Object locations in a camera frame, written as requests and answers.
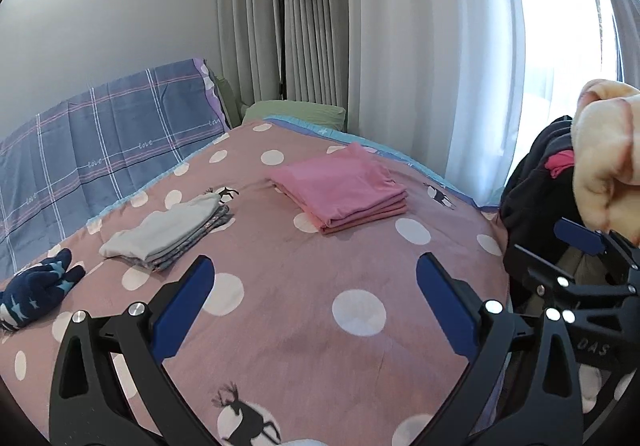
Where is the pink long-sleeve shirt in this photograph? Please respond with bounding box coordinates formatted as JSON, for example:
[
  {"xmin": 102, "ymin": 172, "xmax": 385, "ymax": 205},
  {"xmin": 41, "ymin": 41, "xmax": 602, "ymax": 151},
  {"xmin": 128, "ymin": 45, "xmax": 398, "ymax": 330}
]
[{"xmin": 269, "ymin": 142, "xmax": 408, "ymax": 222}]

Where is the cream plush garment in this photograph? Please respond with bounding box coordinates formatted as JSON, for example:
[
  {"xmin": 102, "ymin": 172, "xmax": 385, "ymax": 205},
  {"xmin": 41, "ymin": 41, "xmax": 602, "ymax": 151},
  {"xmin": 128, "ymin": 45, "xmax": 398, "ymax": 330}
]
[{"xmin": 572, "ymin": 79, "xmax": 640, "ymax": 247}]

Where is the grey pleated curtain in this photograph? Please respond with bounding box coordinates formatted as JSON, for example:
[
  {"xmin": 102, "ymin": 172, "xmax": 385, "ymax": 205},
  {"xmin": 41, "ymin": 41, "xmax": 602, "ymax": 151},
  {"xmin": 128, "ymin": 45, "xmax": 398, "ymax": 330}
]
[{"xmin": 216, "ymin": 0, "xmax": 361, "ymax": 137}]

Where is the blue plaid cloth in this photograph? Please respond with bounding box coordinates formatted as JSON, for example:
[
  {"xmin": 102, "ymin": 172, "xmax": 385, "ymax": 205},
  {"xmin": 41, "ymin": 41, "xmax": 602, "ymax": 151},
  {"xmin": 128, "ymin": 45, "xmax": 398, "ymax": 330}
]
[{"xmin": 0, "ymin": 58, "xmax": 232, "ymax": 279}]

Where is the black clothes pile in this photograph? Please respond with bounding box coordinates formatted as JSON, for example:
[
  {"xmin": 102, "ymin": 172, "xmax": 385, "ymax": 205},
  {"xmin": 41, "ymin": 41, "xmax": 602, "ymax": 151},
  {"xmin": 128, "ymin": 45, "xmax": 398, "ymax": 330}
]
[{"xmin": 500, "ymin": 115, "xmax": 601, "ymax": 317}]

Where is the pink polka dot bedsheet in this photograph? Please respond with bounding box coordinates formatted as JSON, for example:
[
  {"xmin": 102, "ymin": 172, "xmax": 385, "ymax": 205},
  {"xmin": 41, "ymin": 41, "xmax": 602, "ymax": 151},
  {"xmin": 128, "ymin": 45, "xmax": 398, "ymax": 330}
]
[{"xmin": 0, "ymin": 119, "xmax": 511, "ymax": 446}]

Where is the folded grey patterned garment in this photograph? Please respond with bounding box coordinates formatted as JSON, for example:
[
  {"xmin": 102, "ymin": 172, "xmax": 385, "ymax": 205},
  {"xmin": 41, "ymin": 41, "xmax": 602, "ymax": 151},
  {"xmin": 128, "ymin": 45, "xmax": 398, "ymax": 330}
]
[{"xmin": 125, "ymin": 203, "xmax": 236, "ymax": 272}]

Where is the navy star print garment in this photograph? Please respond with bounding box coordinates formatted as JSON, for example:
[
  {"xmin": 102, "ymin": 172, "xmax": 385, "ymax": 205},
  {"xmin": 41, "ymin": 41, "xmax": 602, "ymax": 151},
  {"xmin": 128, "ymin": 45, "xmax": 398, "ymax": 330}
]
[{"xmin": 0, "ymin": 247, "xmax": 86, "ymax": 332}]

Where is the salmon garment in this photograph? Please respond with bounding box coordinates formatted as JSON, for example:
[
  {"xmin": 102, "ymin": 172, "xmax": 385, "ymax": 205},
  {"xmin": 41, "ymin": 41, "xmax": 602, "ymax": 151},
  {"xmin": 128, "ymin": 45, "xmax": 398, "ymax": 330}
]
[{"xmin": 272, "ymin": 181, "xmax": 408, "ymax": 233}]

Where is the white sheer curtain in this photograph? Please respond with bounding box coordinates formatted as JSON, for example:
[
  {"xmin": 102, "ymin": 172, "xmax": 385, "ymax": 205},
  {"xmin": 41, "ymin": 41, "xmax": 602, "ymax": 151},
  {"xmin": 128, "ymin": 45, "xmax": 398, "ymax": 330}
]
[{"xmin": 345, "ymin": 0, "xmax": 626, "ymax": 207}]

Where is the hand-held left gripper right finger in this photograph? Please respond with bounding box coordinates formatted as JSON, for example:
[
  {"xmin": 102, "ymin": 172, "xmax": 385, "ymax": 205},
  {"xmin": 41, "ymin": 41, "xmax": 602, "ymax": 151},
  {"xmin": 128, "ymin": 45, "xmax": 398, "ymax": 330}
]
[{"xmin": 407, "ymin": 252, "xmax": 583, "ymax": 446}]

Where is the green pillow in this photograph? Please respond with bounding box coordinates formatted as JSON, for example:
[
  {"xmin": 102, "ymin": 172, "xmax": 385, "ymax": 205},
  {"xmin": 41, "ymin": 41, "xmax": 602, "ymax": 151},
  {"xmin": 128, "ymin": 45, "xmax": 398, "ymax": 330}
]
[{"xmin": 241, "ymin": 99, "xmax": 347, "ymax": 132}]

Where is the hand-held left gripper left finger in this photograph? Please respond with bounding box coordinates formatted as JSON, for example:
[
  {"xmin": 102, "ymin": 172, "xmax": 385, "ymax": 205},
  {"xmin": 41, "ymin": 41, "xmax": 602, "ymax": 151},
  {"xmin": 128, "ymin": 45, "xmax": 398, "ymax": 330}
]
[{"xmin": 48, "ymin": 255, "xmax": 223, "ymax": 446}]

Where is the folded light grey garment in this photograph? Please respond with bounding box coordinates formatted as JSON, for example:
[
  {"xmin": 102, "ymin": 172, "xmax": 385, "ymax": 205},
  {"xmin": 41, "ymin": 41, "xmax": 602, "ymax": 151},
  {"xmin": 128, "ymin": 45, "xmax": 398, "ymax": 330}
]
[{"xmin": 99, "ymin": 193, "xmax": 221, "ymax": 261}]

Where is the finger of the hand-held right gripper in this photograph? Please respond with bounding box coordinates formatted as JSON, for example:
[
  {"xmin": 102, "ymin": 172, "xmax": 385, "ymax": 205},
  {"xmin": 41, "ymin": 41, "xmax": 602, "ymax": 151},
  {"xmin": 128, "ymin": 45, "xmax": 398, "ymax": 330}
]
[
  {"xmin": 510, "ymin": 243, "xmax": 640, "ymax": 322},
  {"xmin": 554, "ymin": 217, "xmax": 640, "ymax": 277}
]

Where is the magenta cloth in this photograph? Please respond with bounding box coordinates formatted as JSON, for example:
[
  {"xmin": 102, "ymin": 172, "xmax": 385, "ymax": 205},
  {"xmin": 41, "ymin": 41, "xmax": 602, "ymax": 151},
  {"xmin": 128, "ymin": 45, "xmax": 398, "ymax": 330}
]
[{"xmin": 545, "ymin": 150, "xmax": 576, "ymax": 179}]

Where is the window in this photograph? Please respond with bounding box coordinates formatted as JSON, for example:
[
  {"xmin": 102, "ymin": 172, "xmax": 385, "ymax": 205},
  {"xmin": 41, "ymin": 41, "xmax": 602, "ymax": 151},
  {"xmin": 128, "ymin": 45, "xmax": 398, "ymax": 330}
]
[{"xmin": 575, "ymin": 0, "xmax": 640, "ymax": 83}]

